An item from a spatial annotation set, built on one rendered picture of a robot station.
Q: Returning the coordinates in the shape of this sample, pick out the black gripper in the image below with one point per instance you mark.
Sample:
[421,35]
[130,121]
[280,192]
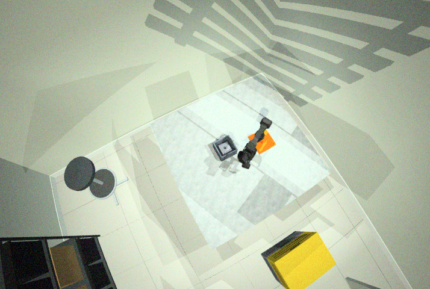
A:
[247,165]

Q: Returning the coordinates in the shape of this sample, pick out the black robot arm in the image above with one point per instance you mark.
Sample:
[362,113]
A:
[250,147]

